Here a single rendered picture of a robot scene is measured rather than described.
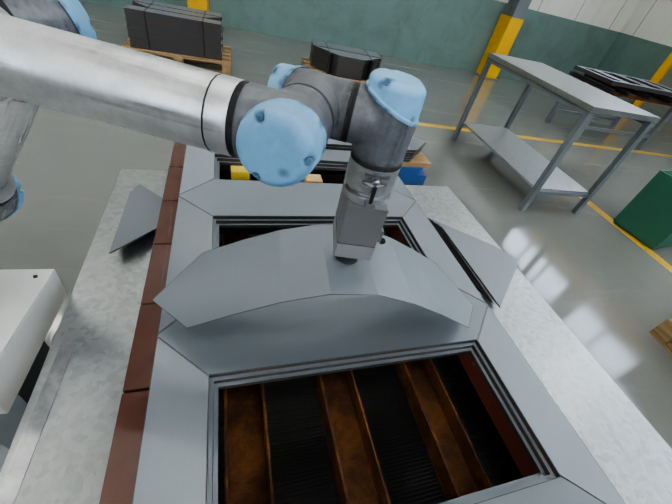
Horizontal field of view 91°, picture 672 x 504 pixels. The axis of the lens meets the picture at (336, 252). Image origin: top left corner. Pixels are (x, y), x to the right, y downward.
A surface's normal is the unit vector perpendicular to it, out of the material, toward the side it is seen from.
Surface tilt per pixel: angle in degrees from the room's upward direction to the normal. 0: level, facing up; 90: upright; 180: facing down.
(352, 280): 0
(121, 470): 0
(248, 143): 87
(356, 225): 90
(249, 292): 24
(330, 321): 0
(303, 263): 16
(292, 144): 87
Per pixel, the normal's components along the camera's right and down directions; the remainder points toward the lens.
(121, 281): 0.19, -0.72
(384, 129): -0.15, 0.65
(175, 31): 0.22, 0.69
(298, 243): -0.08, -0.71
